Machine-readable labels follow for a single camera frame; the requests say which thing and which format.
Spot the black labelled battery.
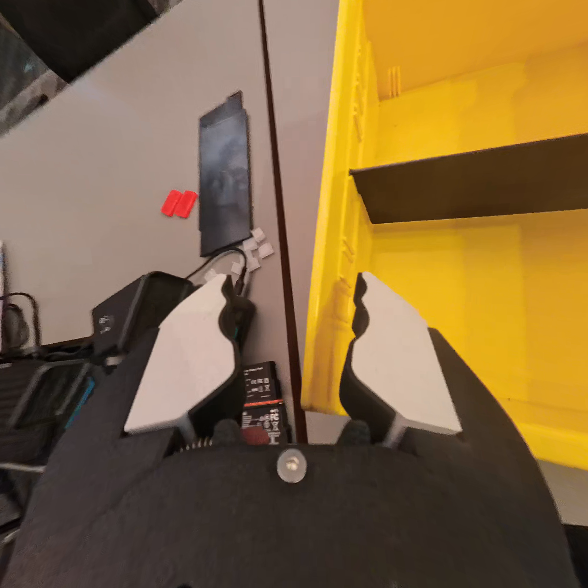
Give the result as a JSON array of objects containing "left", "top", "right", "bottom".
[{"left": 239, "top": 361, "right": 291, "bottom": 446}]

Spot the black flat plastic strip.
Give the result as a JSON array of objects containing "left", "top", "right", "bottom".
[{"left": 198, "top": 90, "right": 254, "bottom": 258}]

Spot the pile of small white clips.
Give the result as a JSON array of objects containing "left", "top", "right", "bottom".
[{"left": 204, "top": 228, "right": 274, "bottom": 278}]

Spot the yellow plastic bin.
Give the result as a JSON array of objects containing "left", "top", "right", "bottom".
[{"left": 302, "top": 0, "right": 588, "bottom": 469}]

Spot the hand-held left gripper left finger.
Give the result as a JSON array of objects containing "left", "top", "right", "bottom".
[{"left": 124, "top": 274, "right": 242, "bottom": 434}]

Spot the black battery charging case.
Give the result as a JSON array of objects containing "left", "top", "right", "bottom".
[{"left": 90, "top": 271, "right": 195, "bottom": 359}]

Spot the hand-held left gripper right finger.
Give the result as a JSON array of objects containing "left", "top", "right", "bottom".
[{"left": 340, "top": 272, "right": 462, "bottom": 448}]

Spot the thin black charger cable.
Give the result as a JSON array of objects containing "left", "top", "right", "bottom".
[{"left": 184, "top": 256, "right": 247, "bottom": 296}]

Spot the black plastic bin divider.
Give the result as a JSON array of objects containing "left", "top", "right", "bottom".
[{"left": 349, "top": 134, "right": 588, "bottom": 226}]

